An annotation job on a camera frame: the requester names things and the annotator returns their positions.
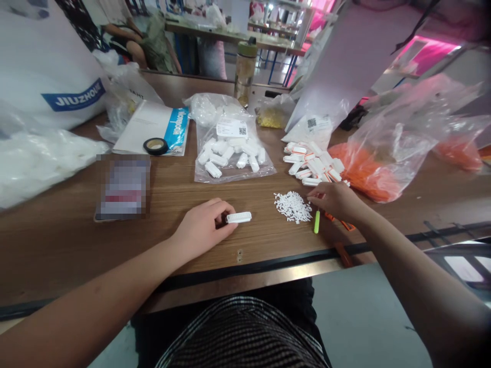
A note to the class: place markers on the labelled bag of white parts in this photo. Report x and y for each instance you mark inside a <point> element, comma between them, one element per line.
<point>310,126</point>

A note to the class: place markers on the orange plastic clip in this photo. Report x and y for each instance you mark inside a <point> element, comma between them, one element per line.
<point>341,223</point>

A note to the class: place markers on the roll of black tape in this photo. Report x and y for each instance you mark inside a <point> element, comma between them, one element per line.
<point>156,146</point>

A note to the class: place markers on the person's left index finger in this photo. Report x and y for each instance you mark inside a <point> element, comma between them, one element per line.
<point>226,207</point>

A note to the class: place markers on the white blue paper packet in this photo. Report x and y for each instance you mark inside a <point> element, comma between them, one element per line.
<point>153,128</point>

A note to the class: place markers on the flat rectangular device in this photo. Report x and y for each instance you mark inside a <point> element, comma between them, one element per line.
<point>122,188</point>

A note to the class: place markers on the person's right fingers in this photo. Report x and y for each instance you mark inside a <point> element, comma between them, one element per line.
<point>316,197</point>

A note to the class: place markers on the person's left hand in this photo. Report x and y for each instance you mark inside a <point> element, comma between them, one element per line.
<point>201,226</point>

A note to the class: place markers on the small bag of orange parts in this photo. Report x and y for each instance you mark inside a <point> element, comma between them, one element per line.
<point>460,147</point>

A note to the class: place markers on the clear bag of white connectors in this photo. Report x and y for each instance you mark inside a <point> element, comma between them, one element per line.
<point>230,149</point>

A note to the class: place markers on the large white printed sack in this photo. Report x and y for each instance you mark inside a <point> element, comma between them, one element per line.
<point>46,65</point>

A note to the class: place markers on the person's left thumb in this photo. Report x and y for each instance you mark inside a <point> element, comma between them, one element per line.
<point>230,226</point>

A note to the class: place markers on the white plastic connector housing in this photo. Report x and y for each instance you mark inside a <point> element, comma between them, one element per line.
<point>239,217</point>

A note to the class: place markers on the pile of white orange connectors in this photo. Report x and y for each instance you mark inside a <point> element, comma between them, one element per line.
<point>312,163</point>

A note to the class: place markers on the crumpled clear plastic bag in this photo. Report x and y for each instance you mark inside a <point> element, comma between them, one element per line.
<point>122,99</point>

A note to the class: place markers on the person's right hand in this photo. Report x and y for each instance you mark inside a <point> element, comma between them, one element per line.
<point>333,199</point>

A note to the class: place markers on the clear bag of white parts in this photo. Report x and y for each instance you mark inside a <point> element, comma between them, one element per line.
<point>38,161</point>

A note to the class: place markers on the clear bag of orange parts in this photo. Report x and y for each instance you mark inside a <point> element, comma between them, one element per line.
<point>391,153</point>

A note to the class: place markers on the clear bottle with green lid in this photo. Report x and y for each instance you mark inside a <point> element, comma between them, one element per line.
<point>244,73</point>

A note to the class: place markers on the bag of yellow parts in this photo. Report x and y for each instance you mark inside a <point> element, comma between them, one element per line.
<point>273,113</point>

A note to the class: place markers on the pile of small white pins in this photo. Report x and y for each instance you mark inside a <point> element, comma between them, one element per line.
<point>293,207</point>

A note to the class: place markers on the bag of white round parts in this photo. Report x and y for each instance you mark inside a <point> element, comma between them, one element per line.
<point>213,107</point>

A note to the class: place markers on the person's body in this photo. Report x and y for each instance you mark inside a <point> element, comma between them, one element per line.
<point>239,329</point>

